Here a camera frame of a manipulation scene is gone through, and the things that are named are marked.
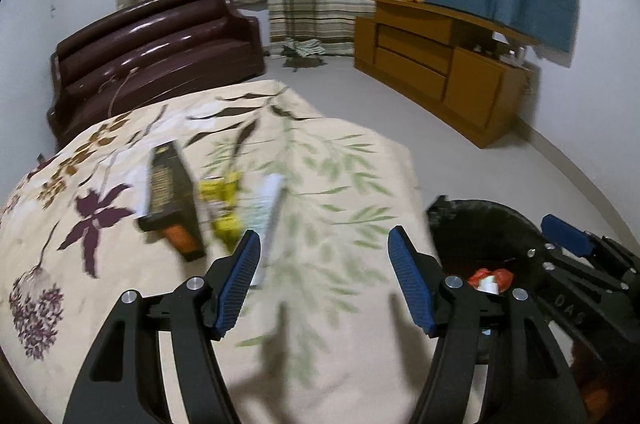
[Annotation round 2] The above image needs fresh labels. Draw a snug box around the black cigarette box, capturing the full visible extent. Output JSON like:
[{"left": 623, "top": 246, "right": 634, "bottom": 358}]
[{"left": 137, "top": 141, "right": 205, "bottom": 262}]

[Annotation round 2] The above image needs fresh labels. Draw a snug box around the orange plastic bag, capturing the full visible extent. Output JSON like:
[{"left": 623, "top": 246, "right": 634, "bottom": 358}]
[{"left": 468, "top": 268, "right": 514, "bottom": 295}]

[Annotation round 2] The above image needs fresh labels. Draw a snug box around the yellow snack wrapper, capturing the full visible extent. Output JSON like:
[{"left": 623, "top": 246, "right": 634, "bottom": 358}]
[{"left": 198, "top": 170, "right": 244, "bottom": 254}]

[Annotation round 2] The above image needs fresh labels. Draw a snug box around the white green tube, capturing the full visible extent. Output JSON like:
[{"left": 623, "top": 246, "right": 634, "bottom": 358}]
[{"left": 245, "top": 173, "right": 284, "bottom": 288}]

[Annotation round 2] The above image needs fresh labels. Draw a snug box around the dark brown leather sofa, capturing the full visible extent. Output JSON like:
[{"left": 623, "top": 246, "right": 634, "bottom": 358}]
[{"left": 47, "top": 0, "right": 266, "bottom": 147}]

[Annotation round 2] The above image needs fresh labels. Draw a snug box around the white cable on sofa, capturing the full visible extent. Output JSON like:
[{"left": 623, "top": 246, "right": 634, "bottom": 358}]
[{"left": 96, "top": 66, "right": 141, "bottom": 119}]

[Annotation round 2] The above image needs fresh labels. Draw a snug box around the wooden TV cabinet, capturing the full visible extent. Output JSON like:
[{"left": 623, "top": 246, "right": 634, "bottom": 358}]
[{"left": 354, "top": 0, "right": 535, "bottom": 149}]

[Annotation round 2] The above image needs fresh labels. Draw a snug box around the floral beige tablecloth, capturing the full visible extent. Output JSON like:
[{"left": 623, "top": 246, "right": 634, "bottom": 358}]
[{"left": 1, "top": 80, "right": 432, "bottom": 423}]

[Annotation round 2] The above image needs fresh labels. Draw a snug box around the black lined trash bin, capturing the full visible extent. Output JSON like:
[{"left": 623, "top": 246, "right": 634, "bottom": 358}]
[{"left": 425, "top": 194, "right": 561, "bottom": 365}]

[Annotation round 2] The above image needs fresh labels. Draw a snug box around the white router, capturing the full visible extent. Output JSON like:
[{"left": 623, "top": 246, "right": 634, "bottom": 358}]
[{"left": 500, "top": 46, "right": 527, "bottom": 68}]

